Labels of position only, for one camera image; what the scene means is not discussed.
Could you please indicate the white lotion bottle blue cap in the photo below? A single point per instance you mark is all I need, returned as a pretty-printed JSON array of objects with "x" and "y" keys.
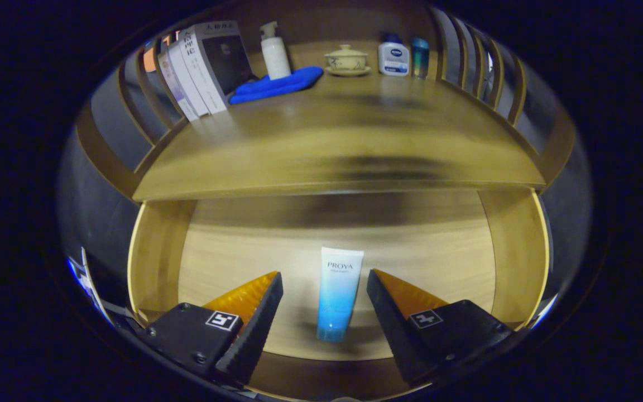
[{"x": 393, "y": 58}]

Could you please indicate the thick grey and white book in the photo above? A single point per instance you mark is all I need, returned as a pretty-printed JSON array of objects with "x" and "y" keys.
[{"x": 221, "y": 61}]

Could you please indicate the black backdrop cloth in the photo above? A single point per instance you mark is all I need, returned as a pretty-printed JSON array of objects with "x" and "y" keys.
[{"x": 92, "y": 223}]

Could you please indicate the blue and white tube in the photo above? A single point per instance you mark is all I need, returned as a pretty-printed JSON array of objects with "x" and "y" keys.
[{"x": 338, "y": 290}]

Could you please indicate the wooden countertop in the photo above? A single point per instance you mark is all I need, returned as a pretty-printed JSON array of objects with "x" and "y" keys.
[{"x": 327, "y": 139}]

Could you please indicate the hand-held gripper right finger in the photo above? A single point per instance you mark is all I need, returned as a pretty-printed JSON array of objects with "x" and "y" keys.
[{"x": 394, "y": 329}]

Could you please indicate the blue folded cloth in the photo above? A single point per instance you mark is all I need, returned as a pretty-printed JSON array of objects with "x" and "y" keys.
[{"x": 277, "y": 86}]

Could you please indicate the thin purple book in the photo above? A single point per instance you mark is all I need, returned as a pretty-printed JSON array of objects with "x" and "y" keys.
[{"x": 179, "y": 92}]

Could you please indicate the beige saucer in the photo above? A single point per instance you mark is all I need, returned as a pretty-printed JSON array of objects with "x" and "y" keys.
[{"x": 348, "y": 72}]

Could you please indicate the white spray bottle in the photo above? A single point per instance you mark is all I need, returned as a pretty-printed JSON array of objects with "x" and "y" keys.
[{"x": 276, "y": 56}]

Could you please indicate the teal bottle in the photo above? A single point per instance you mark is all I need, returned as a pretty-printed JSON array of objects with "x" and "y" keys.
[{"x": 420, "y": 58}]

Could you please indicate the beige lidded tea bowl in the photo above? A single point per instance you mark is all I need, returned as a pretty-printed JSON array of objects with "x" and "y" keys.
[{"x": 346, "y": 57}]

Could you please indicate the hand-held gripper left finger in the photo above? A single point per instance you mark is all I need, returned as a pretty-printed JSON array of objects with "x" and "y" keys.
[{"x": 254, "y": 335}]

